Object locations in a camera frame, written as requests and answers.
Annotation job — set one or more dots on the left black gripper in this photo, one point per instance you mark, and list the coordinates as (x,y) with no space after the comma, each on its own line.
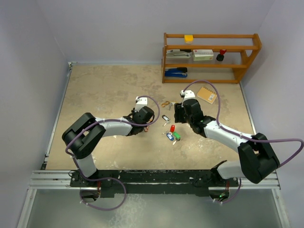
(133,112)

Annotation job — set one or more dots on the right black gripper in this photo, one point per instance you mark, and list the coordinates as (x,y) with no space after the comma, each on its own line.
(178,109)

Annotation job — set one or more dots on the key with red tag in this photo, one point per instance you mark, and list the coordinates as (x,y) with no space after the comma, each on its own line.
(172,129)

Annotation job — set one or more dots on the key with green tag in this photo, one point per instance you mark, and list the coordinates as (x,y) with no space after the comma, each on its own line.
(176,136)

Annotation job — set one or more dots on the orange red carabiner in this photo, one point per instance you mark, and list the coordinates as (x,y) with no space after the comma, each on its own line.
(165,104)

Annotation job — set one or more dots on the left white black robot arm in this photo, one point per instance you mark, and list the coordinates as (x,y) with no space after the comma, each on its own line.
(83,135)

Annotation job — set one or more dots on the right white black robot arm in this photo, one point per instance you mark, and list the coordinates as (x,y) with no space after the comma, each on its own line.
(256,159)

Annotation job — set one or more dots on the key with light blue tag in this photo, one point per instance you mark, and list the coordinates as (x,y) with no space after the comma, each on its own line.
(169,136)

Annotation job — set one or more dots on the brown spiral notebook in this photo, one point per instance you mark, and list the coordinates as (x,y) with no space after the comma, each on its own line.
(207,95)

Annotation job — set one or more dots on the blue stapler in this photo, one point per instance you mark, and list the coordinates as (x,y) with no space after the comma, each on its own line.
(180,72)

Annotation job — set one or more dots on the wooden shelf rack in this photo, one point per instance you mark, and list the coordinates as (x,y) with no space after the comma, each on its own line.
(242,49)

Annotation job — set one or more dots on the white stapler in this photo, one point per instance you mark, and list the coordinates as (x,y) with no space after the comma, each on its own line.
(178,53)

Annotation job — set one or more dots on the white cardboard box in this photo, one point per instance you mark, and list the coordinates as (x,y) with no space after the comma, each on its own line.
(202,54)

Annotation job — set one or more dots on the red black stamp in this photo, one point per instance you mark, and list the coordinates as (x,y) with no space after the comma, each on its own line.
(220,56)

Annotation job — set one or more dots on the yellow tape dispenser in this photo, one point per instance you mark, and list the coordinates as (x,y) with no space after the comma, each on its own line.
(188,39)

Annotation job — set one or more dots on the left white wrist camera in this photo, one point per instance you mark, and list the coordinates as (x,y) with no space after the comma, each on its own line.
(140,102)

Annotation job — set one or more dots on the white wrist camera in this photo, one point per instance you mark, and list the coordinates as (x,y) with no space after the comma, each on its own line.
(140,102)
(187,94)

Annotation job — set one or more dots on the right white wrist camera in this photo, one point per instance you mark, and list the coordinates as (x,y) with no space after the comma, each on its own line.
(187,94)

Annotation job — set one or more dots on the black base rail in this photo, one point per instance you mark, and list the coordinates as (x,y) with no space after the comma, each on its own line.
(195,182)

